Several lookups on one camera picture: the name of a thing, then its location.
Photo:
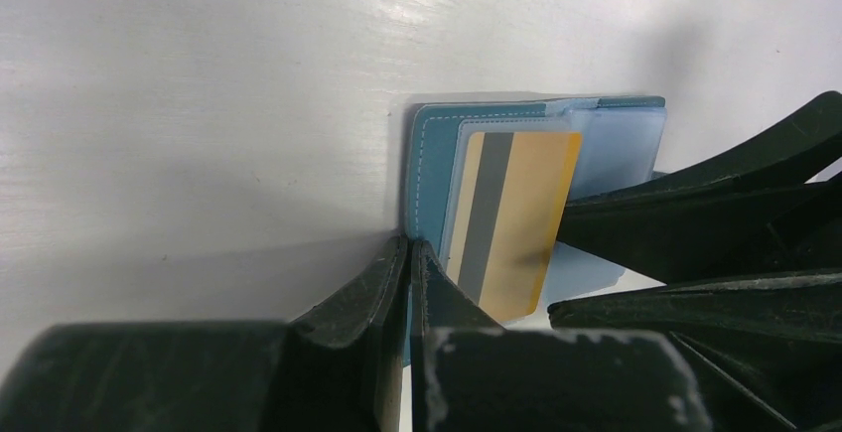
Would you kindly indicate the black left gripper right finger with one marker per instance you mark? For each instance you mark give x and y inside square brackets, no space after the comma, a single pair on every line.
[469,373]

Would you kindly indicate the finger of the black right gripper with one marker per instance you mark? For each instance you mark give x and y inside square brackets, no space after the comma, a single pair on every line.
[766,350]
[756,208]

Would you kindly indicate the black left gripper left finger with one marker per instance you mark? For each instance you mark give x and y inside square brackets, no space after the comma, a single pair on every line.
[336,368]

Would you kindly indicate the blue leather card holder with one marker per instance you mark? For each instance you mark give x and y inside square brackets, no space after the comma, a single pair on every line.
[620,140]

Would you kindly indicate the yellow credit card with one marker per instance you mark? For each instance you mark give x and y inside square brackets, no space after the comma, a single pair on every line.
[512,194]

